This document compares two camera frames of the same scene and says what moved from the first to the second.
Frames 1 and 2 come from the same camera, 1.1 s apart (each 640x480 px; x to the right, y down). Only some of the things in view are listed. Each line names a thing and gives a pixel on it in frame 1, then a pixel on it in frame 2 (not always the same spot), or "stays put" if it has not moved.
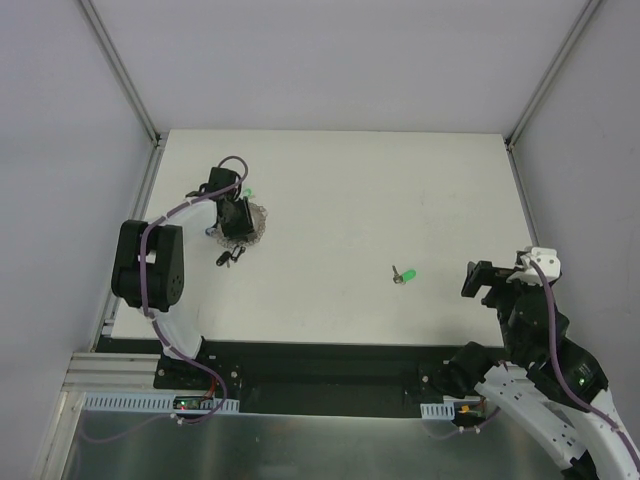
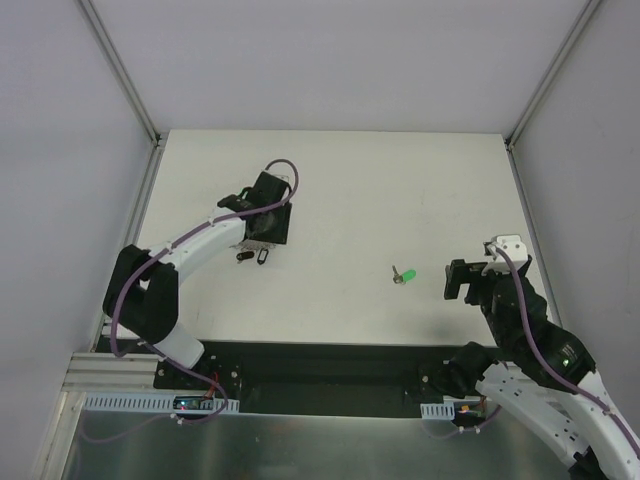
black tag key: (227, 256) → (244, 255)
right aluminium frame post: (580, 22) stays put
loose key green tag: (404, 276) stays put
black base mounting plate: (296, 377) stays put
